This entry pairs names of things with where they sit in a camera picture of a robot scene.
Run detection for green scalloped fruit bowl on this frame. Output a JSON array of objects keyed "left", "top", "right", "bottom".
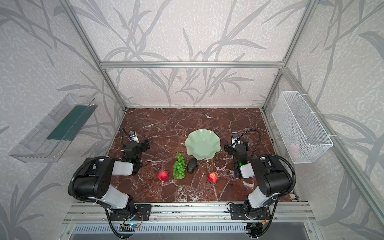
[{"left": 185, "top": 129, "right": 221, "bottom": 161}]

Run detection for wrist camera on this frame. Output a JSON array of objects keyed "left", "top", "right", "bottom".
[
  {"left": 231, "top": 132, "right": 240, "bottom": 145},
  {"left": 128, "top": 131, "right": 140, "bottom": 144}
]

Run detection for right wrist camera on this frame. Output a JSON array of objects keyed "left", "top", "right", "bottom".
[{"left": 231, "top": 132, "right": 240, "bottom": 145}]

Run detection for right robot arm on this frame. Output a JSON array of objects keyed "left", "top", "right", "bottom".
[{"left": 224, "top": 142, "right": 297, "bottom": 220}]

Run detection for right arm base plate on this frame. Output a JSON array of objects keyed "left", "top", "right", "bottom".
[{"left": 227, "top": 202, "right": 271, "bottom": 221}]

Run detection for dark fake avocado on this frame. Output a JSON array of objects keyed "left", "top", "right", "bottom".
[{"left": 187, "top": 159, "right": 198, "bottom": 174}]

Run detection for white wire mesh basket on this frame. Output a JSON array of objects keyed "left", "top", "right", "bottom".
[{"left": 272, "top": 91, "right": 334, "bottom": 164}]

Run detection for pink item in basket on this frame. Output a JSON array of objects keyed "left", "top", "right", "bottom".
[{"left": 289, "top": 144, "right": 301, "bottom": 160}]

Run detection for aluminium front rail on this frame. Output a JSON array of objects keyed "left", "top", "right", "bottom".
[{"left": 63, "top": 202, "right": 316, "bottom": 224}]

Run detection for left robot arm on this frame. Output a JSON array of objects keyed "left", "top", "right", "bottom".
[{"left": 68, "top": 139, "right": 150, "bottom": 217}]

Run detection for clear acrylic wall shelf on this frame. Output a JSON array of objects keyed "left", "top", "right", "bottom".
[{"left": 9, "top": 94, "right": 98, "bottom": 163}]

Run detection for green circuit board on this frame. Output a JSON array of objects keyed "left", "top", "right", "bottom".
[{"left": 121, "top": 223, "right": 141, "bottom": 232}]

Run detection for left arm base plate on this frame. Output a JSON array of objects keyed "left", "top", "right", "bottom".
[{"left": 110, "top": 204, "right": 152, "bottom": 221}]

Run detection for green fake grape bunch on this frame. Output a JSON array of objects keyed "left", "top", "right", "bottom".
[{"left": 173, "top": 153, "right": 187, "bottom": 180}]

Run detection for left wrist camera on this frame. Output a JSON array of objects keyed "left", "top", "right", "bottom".
[{"left": 128, "top": 131, "right": 140, "bottom": 144}]

